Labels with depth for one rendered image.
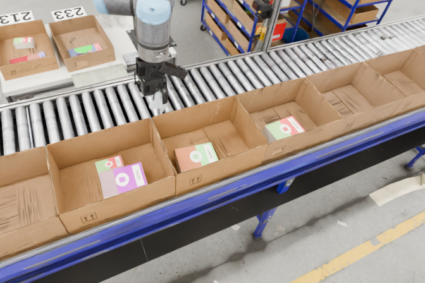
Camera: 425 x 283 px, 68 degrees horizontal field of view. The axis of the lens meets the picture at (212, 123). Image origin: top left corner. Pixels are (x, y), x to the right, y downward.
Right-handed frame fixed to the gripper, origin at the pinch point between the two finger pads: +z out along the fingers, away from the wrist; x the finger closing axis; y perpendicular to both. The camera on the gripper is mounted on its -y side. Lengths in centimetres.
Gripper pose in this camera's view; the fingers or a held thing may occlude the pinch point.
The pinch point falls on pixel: (159, 105)
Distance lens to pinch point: 111.7
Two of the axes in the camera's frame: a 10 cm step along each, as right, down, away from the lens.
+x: 5.5, 6.2, -5.6
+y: -8.2, 3.1, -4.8
